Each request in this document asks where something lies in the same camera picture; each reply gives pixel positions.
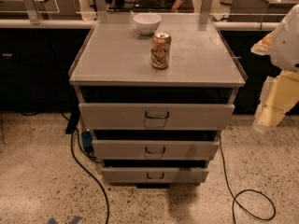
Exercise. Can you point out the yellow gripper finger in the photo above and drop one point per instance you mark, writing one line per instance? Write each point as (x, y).
(278, 96)
(263, 47)

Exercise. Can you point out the grey drawer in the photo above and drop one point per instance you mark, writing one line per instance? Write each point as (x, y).
(126, 116)
(154, 175)
(155, 150)

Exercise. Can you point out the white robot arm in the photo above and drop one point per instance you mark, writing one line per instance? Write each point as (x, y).
(284, 52)

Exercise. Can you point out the orange soda can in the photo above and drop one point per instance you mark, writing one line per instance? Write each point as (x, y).
(160, 50)

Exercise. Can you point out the white ceramic bowl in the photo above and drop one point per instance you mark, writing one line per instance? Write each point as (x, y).
(147, 23)

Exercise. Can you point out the blue box behind cabinet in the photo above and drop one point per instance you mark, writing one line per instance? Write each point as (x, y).
(87, 142)

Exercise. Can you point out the black counter base cabinets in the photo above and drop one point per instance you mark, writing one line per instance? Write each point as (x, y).
(34, 66)

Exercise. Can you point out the white horizontal counter rail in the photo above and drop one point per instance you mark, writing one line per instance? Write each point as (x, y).
(70, 24)

